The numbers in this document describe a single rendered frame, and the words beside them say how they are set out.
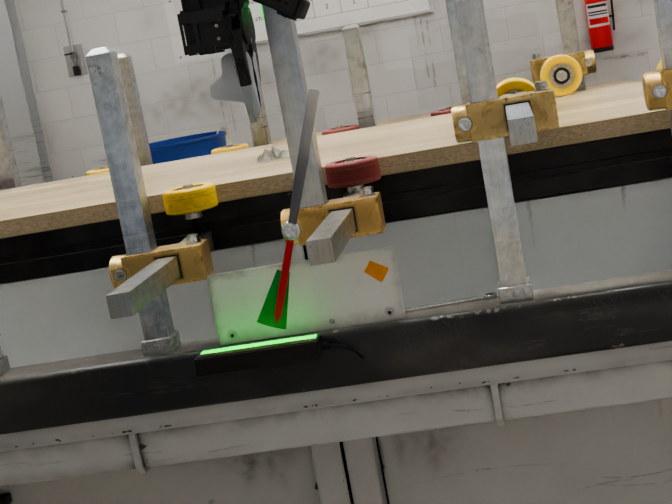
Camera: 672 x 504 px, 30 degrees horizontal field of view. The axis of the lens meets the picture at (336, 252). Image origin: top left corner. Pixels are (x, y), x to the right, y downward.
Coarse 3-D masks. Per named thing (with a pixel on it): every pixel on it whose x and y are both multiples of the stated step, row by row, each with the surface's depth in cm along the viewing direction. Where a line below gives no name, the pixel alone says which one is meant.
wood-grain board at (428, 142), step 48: (576, 96) 238; (624, 96) 218; (336, 144) 228; (384, 144) 209; (432, 144) 193; (528, 144) 185; (0, 192) 262; (48, 192) 238; (96, 192) 218; (240, 192) 192
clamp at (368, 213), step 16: (288, 208) 171; (304, 208) 168; (320, 208) 168; (336, 208) 168; (352, 208) 167; (368, 208) 167; (304, 224) 169; (368, 224) 168; (384, 224) 170; (304, 240) 169
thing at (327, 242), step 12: (336, 216) 162; (348, 216) 162; (324, 228) 153; (336, 228) 151; (348, 228) 161; (312, 240) 146; (324, 240) 145; (336, 240) 149; (348, 240) 159; (312, 252) 146; (324, 252) 146; (336, 252) 148; (312, 264) 146
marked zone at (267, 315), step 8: (280, 272) 170; (288, 280) 170; (272, 288) 171; (288, 288) 170; (272, 296) 171; (264, 304) 171; (272, 304) 171; (264, 312) 172; (272, 312) 171; (264, 320) 172; (272, 320) 172; (280, 320) 171; (280, 328) 172
